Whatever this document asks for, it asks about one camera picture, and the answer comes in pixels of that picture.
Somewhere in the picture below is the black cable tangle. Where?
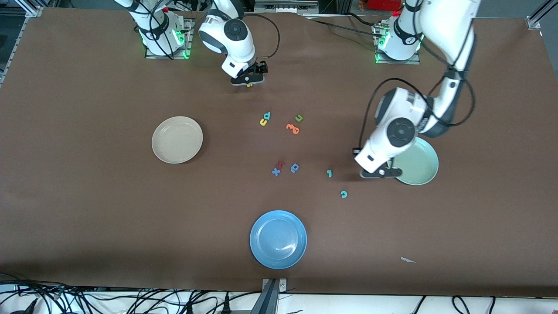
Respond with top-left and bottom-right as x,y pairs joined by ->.
0,273 -> 262,314

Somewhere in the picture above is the beige brown plate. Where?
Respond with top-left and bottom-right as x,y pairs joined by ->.
151,116 -> 204,164

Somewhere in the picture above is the grey power strip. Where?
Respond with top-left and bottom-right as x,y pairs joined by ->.
254,0 -> 320,14

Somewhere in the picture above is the blue plate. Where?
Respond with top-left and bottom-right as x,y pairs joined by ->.
249,210 -> 308,270

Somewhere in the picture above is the aluminium frame corner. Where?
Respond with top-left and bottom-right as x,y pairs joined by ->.
525,0 -> 558,30
13,0 -> 44,18

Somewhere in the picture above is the light green plate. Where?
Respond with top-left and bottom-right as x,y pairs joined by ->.
390,136 -> 439,186

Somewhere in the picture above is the red box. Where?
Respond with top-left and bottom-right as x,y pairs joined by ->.
367,0 -> 404,11

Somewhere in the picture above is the black cable on table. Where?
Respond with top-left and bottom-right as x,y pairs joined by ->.
301,12 -> 386,38

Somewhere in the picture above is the aluminium profile bar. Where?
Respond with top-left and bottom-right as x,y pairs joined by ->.
251,278 -> 288,314

